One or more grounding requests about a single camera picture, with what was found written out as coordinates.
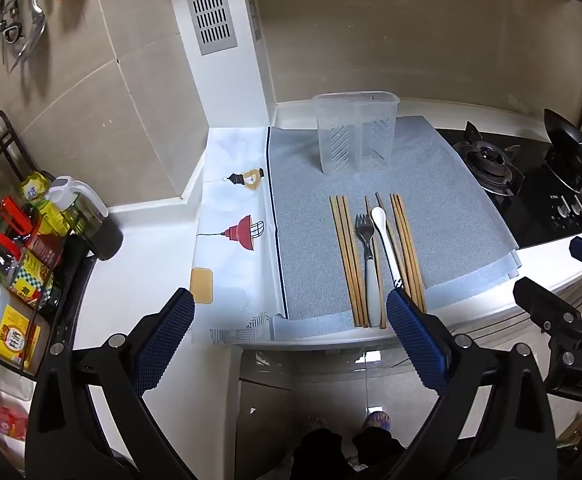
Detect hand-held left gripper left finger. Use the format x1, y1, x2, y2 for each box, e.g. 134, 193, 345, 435
23, 287, 196, 480

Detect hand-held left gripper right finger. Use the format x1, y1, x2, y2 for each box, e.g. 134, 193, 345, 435
386, 287, 559, 480

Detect white handle metal fork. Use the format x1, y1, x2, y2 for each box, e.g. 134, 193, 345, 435
354, 213, 380, 313

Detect white ceramic spoon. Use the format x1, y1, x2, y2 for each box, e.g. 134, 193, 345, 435
372, 206, 406, 291

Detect clear plastic utensil holder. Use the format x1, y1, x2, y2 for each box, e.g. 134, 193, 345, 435
312, 91, 402, 176

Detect black glass gas stove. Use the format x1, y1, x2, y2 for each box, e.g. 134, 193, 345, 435
433, 120, 582, 251

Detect patterned slipper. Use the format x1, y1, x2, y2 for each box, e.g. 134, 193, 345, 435
301, 412, 332, 433
363, 410, 394, 433

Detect white lamp print mat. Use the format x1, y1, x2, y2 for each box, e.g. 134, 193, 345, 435
191, 126, 284, 346

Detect person's right leg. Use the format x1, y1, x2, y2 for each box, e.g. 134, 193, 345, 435
353, 430, 406, 466

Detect person's leg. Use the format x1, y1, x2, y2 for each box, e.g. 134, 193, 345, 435
291, 427, 346, 480
353, 430, 406, 466

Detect black stove burner grate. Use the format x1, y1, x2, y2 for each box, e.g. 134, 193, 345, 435
453, 122, 524, 196

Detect yellow checkered box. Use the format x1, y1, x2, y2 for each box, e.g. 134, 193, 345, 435
11, 255, 54, 308

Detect oil jug yellow label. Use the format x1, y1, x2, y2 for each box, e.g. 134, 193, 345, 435
0, 272, 46, 376

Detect person's left leg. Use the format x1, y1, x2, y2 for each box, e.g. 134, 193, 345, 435
291, 427, 346, 480

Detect grey counter mat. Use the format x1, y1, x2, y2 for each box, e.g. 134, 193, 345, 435
267, 115, 524, 336

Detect red lid seasoning jar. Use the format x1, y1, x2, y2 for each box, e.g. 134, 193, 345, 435
0, 197, 42, 281

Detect yellow seasoning packet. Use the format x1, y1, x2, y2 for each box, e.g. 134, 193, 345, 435
21, 172, 69, 236

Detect metal tongs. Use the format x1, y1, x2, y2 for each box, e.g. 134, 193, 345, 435
11, 0, 46, 71

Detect grey vent grille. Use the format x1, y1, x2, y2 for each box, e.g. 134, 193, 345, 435
181, 0, 238, 56

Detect black wok wooden handle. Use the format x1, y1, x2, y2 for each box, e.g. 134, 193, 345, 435
542, 108, 582, 193

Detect black wire rack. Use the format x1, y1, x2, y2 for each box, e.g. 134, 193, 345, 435
0, 110, 96, 376

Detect black handle scissors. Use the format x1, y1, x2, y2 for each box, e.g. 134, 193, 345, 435
0, 0, 24, 43

